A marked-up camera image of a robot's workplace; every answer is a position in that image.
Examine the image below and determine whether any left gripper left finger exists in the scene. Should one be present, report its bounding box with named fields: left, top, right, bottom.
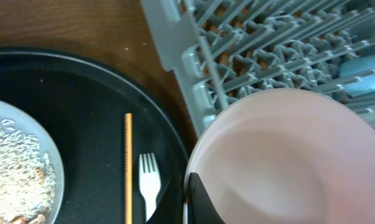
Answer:
left=147, top=174, right=184, bottom=224

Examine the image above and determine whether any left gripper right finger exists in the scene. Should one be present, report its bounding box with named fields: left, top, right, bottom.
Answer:
left=187, top=172, right=225, bottom=224

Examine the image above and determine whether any pink bowl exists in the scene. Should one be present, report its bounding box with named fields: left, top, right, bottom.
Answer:
left=187, top=88, right=375, bottom=223

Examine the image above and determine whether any blue cup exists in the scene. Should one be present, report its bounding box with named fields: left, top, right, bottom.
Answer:
left=338, top=52, right=375, bottom=98

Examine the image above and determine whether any grey dishwasher rack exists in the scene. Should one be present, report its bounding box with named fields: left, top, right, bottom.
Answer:
left=141, top=0, right=375, bottom=135

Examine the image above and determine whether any white plastic fork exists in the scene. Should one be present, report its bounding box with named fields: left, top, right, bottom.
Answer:
left=139, top=152, right=161, bottom=222

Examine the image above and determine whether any wooden chopstick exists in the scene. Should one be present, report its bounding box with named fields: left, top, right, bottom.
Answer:
left=124, top=113, right=132, bottom=224

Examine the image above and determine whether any round black serving tray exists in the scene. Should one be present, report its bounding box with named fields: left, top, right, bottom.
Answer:
left=0, top=48, right=187, bottom=223

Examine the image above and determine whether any grey plate with rice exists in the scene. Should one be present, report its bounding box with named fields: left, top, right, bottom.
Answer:
left=0, top=101, right=65, bottom=223

